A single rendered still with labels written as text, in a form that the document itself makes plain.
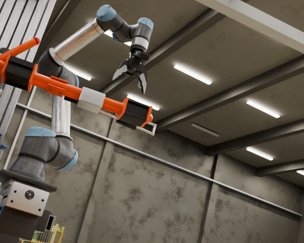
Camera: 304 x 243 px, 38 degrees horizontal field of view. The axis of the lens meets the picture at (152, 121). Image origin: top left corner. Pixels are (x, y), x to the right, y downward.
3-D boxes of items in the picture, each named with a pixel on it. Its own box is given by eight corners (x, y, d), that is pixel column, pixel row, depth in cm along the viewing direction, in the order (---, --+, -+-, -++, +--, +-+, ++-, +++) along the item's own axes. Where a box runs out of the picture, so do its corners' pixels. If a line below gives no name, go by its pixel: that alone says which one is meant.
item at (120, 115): (121, 112, 129) (126, 96, 131) (116, 119, 136) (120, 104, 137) (148, 121, 131) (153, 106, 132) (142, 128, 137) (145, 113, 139)
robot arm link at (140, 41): (151, 42, 200) (135, 34, 197) (149, 50, 198) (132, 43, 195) (144, 48, 206) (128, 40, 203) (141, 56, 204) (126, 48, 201)
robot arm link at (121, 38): (109, 19, 208) (128, 16, 202) (123, 33, 216) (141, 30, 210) (104, 33, 205) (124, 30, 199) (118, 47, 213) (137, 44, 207)
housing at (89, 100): (78, 99, 127) (83, 85, 129) (75, 106, 133) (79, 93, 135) (102, 107, 128) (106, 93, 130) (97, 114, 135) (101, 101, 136)
